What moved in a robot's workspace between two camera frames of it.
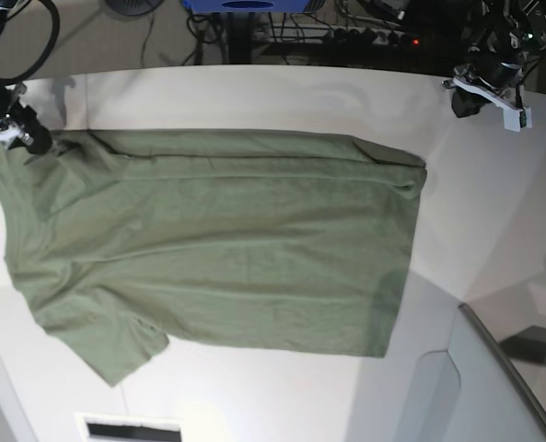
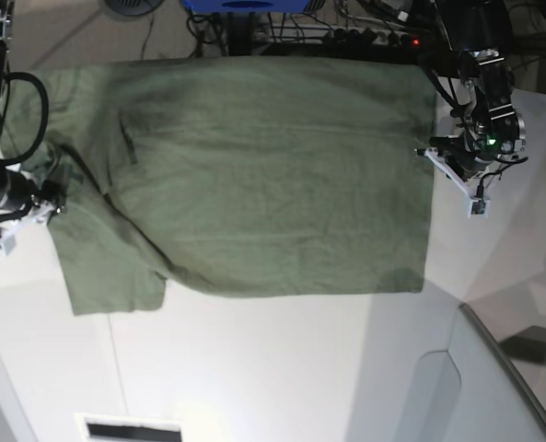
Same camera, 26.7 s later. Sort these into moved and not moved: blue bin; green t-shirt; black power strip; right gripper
Moved: green t-shirt; right gripper
Not moved: blue bin; black power strip
